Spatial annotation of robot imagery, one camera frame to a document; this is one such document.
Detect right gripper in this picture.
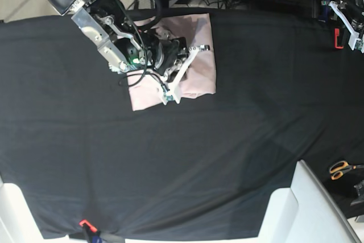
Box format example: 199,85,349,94
142,34,210,105

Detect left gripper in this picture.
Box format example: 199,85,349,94
321,0,363,53

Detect pink T-shirt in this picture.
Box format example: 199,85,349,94
129,14,216,111

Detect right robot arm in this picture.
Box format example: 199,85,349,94
47,0,210,109

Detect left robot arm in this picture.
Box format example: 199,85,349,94
317,0,363,53

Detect red and black clamp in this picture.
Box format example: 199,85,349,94
334,27,344,50

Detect black table cloth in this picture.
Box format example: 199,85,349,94
1,10,363,241

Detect black device right edge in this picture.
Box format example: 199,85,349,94
350,180,364,206

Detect red clip front edge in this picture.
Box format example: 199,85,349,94
79,219,98,233

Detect white base block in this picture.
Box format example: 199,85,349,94
257,160,361,243
1,182,44,242

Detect orange handled scissors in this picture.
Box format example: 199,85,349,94
329,160,363,180

